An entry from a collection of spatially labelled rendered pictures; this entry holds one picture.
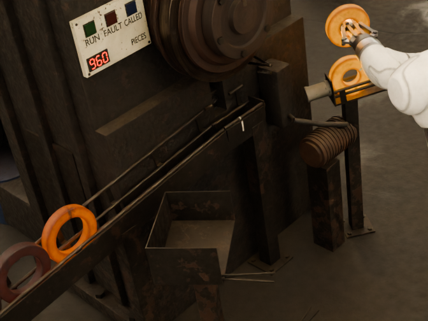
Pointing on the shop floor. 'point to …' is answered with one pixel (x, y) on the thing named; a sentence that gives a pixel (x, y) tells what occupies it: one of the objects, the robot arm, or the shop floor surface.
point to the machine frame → (135, 135)
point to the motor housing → (326, 180)
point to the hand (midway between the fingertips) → (347, 21)
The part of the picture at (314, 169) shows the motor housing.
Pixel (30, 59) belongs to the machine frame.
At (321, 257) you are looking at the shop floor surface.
